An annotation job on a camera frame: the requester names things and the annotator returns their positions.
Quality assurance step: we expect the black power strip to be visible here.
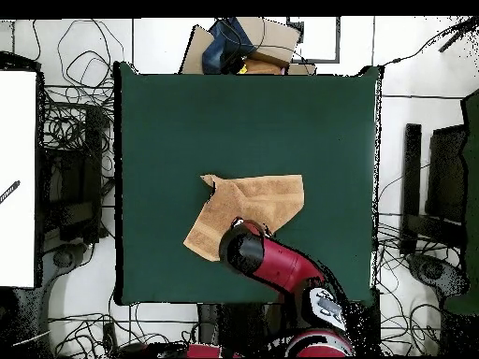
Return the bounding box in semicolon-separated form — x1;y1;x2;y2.
102;322;120;357

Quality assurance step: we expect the black panel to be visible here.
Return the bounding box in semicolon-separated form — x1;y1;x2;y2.
425;124;469;225

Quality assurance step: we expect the dark stand foot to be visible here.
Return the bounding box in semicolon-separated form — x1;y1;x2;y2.
406;252;470;298
43;242;91;272

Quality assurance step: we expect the white board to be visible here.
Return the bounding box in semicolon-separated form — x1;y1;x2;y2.
0;70;38;289

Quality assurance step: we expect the flat cardboard sheet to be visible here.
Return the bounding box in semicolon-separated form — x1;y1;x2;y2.
179;24;216;75

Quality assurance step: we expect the dark green table cloth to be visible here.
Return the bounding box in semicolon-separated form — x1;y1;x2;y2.
113;61;383;307

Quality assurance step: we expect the black upright bar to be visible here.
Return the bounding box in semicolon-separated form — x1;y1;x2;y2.
399;122;423;256

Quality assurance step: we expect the black equipment rack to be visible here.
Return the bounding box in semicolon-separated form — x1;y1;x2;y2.
36;104;113;244

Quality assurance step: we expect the striped black rod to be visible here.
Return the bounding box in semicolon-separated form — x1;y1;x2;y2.
0;179;22;205

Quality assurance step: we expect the orange brown cloth item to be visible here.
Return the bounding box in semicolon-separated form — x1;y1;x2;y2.
242;58;285;76

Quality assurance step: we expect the orange terry towel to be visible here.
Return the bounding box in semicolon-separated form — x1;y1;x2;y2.
182;173;306;263

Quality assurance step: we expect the large cardboard box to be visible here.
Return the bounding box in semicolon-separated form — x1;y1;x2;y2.
235;16;302;68

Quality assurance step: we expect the blue bag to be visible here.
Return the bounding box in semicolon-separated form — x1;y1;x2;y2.
201;17;255;75

